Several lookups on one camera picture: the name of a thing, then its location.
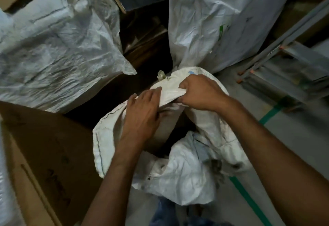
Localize stacked cardboard boxes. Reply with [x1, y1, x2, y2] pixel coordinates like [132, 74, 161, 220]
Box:
[267, 0, 329, 44]

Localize tall white sack green mark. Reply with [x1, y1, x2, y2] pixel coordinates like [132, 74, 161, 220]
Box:
[168, 0, 300, 74]

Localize aluminium step ladder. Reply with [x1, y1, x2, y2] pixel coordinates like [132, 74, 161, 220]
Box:
[236, 0, 329, 112]

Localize person's right forearm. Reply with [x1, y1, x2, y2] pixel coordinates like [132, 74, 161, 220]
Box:
[217, 96, 329, 226]

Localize person's right hand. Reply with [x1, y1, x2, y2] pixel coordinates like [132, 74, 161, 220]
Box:
[176, 74, 231, 113]

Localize person's left leg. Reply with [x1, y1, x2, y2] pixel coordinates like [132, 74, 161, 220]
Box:
[150, 198, 178, 226]

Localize person's leg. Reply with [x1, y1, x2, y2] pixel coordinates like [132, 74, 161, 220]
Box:
[184, 217, 233, 226]
[150, 198, 178, 226]

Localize person's left hand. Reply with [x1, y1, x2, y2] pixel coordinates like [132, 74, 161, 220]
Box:
[119, 86, 163, 148]

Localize person's left forearm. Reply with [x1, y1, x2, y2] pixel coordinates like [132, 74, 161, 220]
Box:
[81, 138, 149, 226]

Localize white woven sack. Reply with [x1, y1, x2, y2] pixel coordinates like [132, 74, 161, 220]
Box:
[92, 66, 252, 206]

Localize person's right leg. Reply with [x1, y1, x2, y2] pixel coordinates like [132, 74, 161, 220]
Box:
[184, 217, 233, 226]

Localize large white sack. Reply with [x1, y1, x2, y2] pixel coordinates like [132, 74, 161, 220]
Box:
[0, 0, 137, 113]

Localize dark wooden panel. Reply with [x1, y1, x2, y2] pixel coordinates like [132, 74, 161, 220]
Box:
[64, 0, 173, 129]

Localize brown cardboard box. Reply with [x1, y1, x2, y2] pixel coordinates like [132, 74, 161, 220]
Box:
[0, 101, 103, 226]

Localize white sheet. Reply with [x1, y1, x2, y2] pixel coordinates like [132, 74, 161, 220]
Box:
[0, 116, 26, 226]

